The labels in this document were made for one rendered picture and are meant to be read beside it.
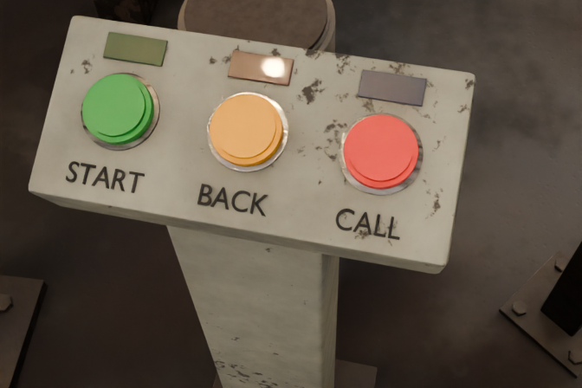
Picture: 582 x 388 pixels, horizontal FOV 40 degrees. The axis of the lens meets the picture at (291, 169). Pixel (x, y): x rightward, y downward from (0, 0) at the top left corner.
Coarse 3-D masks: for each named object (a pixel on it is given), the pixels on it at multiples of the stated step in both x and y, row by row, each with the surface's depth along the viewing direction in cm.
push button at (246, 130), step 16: (240, 96) 45; (256, 96) 45; (224, 112) 45; (240, 112) 44; (256, 112) 44; (272, 112) 45; (224, 128) 44; (240, 128) 44; (256, 128) 44; (272, 128) 44; (224, 144) 44; (240, 144) 44; (256, 144) 44; (272, 144) 44; (240, 160) 44; (256, 160) 44
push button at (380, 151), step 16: (352, 128) 44; (368, 128) 44; (384, 128) 43; (400, 128) 43; (352, 144) 43; (368, 144) 43; (384, 144) 43; (400, 144) 43; (416, 144) 43; (352, 160) 43; (368, 160) 43; (384, 160) 43; (400, 160) 43; (416, 160) 43; (352, 176) 44; (368, 176) 43; (384, 176) 43; (400, 176) 43
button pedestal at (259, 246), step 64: (64, 64) 47; (128, 64) 47; (192, 64) 47; (320, 64) 46; (384, 64) 45; (64, 128) 47; (192, 128) 46; (320, 128) 45; (448, 128) 44; (64, 192) 46; (128, 192) 45; (192, 192) 45; (256, 192) 45; (320, 192) 44; (384, 192) 44; (448, 192) 43; (192, 256) 53; (256, 256) 51; (320, 256) 49; (384, 256) 43; (448, 256) 43; (256, 320) 60; (320, 320) 58; (256, 384) 74; (320, 384) 71
